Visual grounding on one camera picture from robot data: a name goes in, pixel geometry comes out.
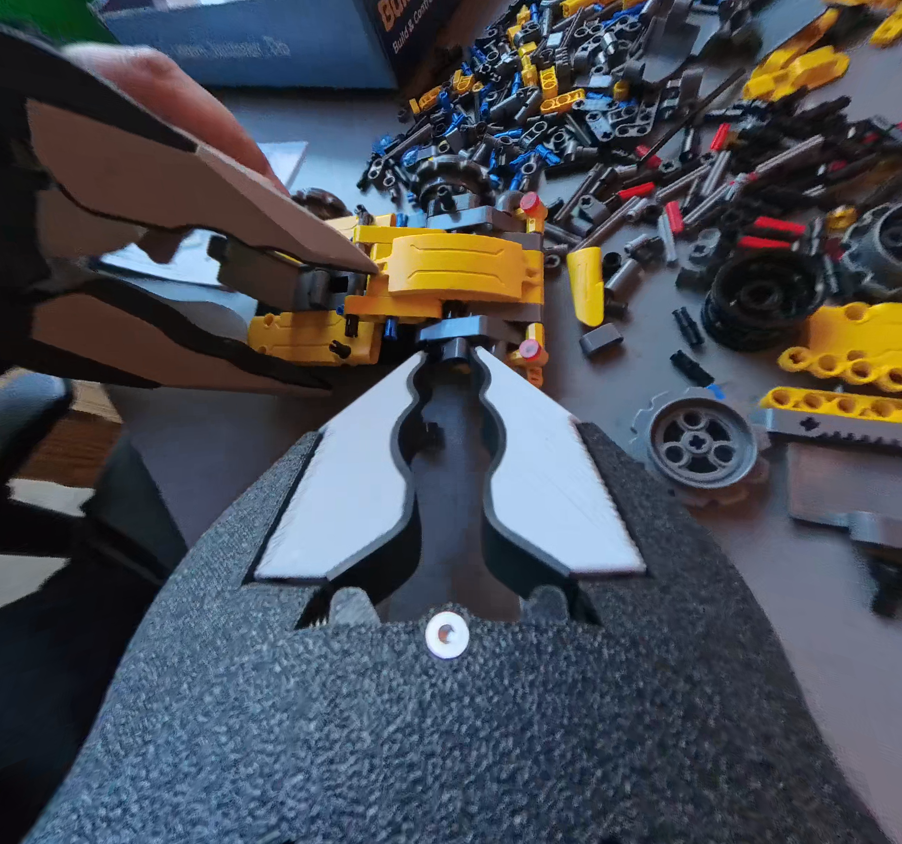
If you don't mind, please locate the black sprocket wheel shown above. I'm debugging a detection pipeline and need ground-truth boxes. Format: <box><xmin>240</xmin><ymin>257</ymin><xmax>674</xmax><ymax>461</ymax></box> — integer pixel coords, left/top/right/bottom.
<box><xmin>409</xmin><ymin>156</ymin><xmax>498</xmax><ymax>214</ymax></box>
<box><xmin>290</xmin><ymin>188</ymin><xmax>352</xmax><ymax>219</ymax></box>

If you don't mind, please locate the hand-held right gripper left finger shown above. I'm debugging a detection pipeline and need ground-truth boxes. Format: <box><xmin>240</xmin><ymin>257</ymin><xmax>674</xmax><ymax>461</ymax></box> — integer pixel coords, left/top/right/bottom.
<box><xmin>252</xmin><ymin>349</ymin><xmax>431</xmax><ymax>587</ymax></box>

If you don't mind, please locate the open instruction booklet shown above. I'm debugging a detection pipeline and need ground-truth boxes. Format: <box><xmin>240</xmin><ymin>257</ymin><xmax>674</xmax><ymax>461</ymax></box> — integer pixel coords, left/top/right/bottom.
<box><xmin>99</xmin><ymin>141</ymin><xmax>310</xmax><ymax>288</ymax></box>

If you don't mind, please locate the black toy tyre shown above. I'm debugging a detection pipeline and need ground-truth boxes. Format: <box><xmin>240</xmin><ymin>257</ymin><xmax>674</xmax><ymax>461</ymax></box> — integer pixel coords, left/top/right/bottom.
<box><xmin>701</xmin><ymin>248</ymin><xmax>825</xmax><ymax>352</ymax></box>

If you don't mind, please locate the blue cardboard box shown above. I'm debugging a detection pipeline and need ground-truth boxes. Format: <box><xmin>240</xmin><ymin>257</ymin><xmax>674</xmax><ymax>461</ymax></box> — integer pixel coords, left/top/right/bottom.
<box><xmin>92</xmin><ymin>0</ymin><xmax>508</xmax><ymax>91</ymax></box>

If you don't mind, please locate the yellow curved panel brick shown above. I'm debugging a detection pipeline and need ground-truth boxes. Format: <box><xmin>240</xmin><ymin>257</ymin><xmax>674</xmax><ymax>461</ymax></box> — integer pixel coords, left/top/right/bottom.
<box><xmin>566</xmin><ymin>246</ymin><xmax>607</xmax><ymax>328</ymax></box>

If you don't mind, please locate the person's left hand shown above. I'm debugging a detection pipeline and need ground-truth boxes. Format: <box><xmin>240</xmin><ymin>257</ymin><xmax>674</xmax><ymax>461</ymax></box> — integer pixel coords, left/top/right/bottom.
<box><xmin>62</xmin><ymin>44</ymin><xmax>290</xmax><ymax>196</ymax></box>

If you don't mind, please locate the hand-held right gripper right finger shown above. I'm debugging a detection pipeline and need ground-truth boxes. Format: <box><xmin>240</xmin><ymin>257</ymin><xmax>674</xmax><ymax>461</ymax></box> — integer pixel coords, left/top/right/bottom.
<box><xmin>474</xmin><ymin>349</ymin><xmax>647</xmax><ymax>580</ymax></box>

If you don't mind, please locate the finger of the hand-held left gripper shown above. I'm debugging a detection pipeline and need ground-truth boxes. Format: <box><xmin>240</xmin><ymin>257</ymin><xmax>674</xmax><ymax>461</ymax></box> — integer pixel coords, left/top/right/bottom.
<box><xmin>25</xmin><ymin>99</ymin><xmax>381</xmax><ymax>277</ymax></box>
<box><xmin>31</xmin><ymin>290</ymin><xmax>332</xmax><ymax>394</ymax></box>

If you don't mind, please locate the yellow toy vehicle model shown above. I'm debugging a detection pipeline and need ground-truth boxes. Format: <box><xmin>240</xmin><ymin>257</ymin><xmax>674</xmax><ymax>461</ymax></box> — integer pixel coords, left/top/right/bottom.
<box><xmin>208</xmin><ymin>192</ymin><xmax>549</xmax><ymax>388</ymax></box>

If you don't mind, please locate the wooden beam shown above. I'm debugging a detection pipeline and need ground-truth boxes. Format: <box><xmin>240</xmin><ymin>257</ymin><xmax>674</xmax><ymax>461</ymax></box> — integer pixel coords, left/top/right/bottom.
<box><xmin>10</xmin><ymin>379</ymin><xmax>124</xmax><ymax>491</ymax></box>

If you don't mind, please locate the pile of loose building bricks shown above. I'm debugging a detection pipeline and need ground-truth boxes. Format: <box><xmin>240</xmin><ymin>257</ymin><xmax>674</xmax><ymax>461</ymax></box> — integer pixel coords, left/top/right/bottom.
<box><xmin>356</xmin><ymin>0</ymin><xmax>902</xmax><ymax>295</ymax></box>

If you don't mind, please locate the grey sprocket wheel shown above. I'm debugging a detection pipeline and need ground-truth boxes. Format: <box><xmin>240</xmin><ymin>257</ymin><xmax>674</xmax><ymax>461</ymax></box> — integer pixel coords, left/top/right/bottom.
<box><xmin>629</xmin><ymin>386</ymin><xmax>772</xmax><ymax>507</ymax></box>
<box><xmin>842</xmin><ymin>206</ymin><xmax>902</xmax><ymax>295</ymax></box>

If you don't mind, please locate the grey desk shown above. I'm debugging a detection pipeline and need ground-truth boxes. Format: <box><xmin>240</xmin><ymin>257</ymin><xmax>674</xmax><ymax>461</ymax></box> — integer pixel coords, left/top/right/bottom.
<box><xmin>106</xmin><ymin>0</ymin><xmax>902</xmax><ymax>838</ymax></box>

